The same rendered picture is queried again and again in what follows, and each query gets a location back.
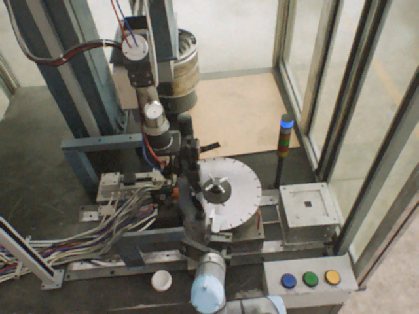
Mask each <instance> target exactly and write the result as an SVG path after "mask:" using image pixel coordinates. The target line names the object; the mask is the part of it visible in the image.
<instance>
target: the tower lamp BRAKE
mask: <svg viewBox="0 0 419 314"><path fill-rule="evenodd" d="M293 121H294V116H293V115H292V114H289V113H285V114H283V115H282V116H281V121H280V125H281V126H282V127H283V128H291V127H292V126H293Z"/></svg>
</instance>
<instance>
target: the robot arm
mask: <svg viewBox="0 0 419 314"><path fill-rule="evenodd" d="M214 212H215V209H212V210H211V211H210V212H209V215H208V222H207V227H206V234H205V237H204V245H201V244H199V243H197V242H195V241H193V240H190V239H188V238H186V237H185V238H183V239H182V240H181V241H179V252H180V253H181V254H183V255H185V256H187V257H189V258H191V259H193V260H195V261H197V262H198V265H197V269H196V275H195V280H194V283H193V286H192V292H191V294H192V295H191V303H192V305H193V306H194V307H195V309H196V311H197V314H286V310H285V305H284V302H283V299H282V297H280V296H278V295H275V296H263V297H258V298H250V299H245V300H236V301H231V302H226V300H225V292H224V280H225V270H230V267H231V262H232V233H223V232H220V233H219V234H212V232H214V233H217V232H218V231H219V229H220V225H222V224H225V223H227V217H224V216H221V215H217V214H215V213H214ZM213 224H214V226H213ZM225 238H226V239H225Z"/></svg>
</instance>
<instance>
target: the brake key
mask: <svg viewBox="0 0 419 314"><path fill-rule="evenodd" d="M282 283H283V284H284V285H285V286H287V287H292V286H293V285H294V284H295V278H294V277H293V276H292V275H291V274H285V275H284V276H283V278H282Z"/></svg>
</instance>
